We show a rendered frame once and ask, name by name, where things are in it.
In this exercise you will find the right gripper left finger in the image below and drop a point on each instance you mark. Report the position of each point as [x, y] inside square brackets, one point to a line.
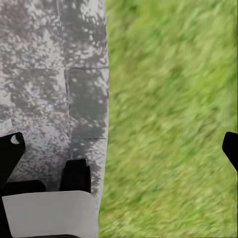
[12, 148]

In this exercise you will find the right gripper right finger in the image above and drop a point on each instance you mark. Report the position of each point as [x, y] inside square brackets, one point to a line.
[230, 148]

